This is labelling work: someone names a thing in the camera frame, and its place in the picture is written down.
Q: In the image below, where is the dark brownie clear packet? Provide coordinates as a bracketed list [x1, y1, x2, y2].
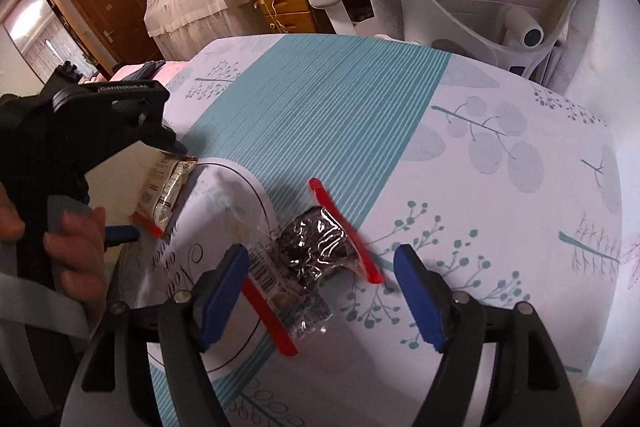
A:
[242, 178, 384, 358]

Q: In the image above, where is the person's left hand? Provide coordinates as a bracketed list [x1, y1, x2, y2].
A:
[0, 183, 109, 323]

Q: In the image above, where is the white plastic tray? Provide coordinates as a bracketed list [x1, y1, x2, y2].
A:
[86, 142, 163, 243]

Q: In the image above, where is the white red barcode packet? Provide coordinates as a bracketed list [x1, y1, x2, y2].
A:
[131, 153, 198, 239]

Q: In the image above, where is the pink blanket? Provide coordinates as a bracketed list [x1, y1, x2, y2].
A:
[111, 61, 188, 86]

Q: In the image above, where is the brown wooden door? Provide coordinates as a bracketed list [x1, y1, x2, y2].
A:
[70, 0, 163, 65]

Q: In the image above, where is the floral teal tablecloth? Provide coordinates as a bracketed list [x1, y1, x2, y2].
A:
[117, 33, 626, 427]

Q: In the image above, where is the floral white bedsheet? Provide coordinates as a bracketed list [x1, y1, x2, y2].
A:
[550, 0, 639, 424]

